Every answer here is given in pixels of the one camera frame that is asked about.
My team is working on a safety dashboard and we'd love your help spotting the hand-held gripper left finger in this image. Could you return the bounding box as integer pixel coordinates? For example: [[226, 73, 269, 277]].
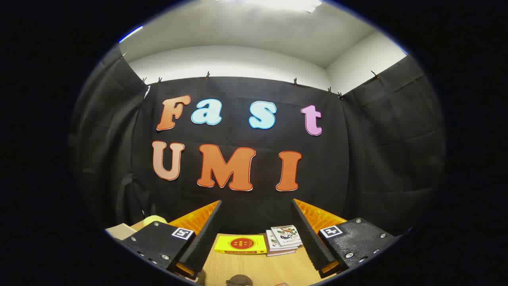
[[121, 200, 223, 280]]

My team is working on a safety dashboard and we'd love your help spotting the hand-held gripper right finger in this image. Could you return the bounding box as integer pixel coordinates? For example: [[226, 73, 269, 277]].
[[292, 199, 397, 279]]

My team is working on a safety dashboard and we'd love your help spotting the cream storage box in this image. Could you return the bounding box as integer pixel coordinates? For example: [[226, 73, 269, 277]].
[[105, 223, 137, 240]]

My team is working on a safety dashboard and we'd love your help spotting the white paperback book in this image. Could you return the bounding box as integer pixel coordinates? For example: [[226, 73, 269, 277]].
[[260, 234, 296, 257], [265, 230, 299, 252]]

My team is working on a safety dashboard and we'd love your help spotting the yellow book with red label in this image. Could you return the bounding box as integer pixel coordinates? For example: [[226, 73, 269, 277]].
[[214, 234, 268, 255]]

